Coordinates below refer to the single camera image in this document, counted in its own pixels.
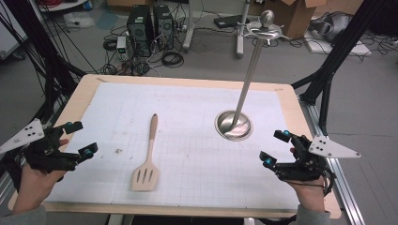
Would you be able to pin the white grid mat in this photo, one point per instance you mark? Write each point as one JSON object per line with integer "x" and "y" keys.
{"x": 194, "y": 162}

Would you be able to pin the brown cardboard box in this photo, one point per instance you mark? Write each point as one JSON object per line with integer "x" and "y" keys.
{"x": 294, "y": 15}

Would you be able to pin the flat white board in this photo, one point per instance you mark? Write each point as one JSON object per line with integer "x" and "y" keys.
{"x": 344, "y": 48}

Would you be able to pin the white stand leg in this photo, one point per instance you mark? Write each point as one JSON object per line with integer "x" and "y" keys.
{"x": 241, "y": 37}
{"x": 189, "y": 28}

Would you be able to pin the small white box device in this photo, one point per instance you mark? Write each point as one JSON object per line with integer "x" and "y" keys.
{"x": 121, "y": 43}

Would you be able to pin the flat black device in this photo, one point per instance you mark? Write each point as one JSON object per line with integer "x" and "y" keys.
{"x": 228, "y": 21}

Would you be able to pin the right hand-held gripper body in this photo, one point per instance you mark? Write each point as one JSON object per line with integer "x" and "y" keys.
{"x": 308, "y": 167}

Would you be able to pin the beige slotted spatula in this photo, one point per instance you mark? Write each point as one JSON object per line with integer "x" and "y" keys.
{"x": 145, "y": 178}

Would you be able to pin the clear plastic bag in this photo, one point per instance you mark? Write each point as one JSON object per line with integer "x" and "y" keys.
{"x": 79, "y": 19}

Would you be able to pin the person's right hand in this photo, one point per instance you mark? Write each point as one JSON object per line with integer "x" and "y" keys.
{"x": 309, "y": 195}

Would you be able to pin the large black computer tower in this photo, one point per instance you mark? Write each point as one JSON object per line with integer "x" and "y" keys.
{"x": 140, "y": 29}

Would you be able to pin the person's left hand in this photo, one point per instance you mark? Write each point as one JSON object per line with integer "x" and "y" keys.
{"x": 33, "y": 190}

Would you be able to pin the grey bag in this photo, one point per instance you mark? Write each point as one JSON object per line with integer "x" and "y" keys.
{"x": 331, "y": 26}

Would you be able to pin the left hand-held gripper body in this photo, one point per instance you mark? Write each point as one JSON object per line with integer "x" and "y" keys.
{"x": 47, "y": 156}

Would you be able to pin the aluminium rail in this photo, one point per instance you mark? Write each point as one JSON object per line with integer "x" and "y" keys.
{"x": 341, "y": 190}

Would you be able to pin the steel utensil stand with hooks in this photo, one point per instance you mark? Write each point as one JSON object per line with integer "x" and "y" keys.
{"x": 247, "y": 81}

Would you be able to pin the slim black computer tower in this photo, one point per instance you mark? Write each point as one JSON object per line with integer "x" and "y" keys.
{"x": 163, "y": 26}

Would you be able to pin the black metal frame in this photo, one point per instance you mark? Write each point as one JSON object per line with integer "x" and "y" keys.
{"x": 50, "y": 62}
{"x": 331, "y": 59}

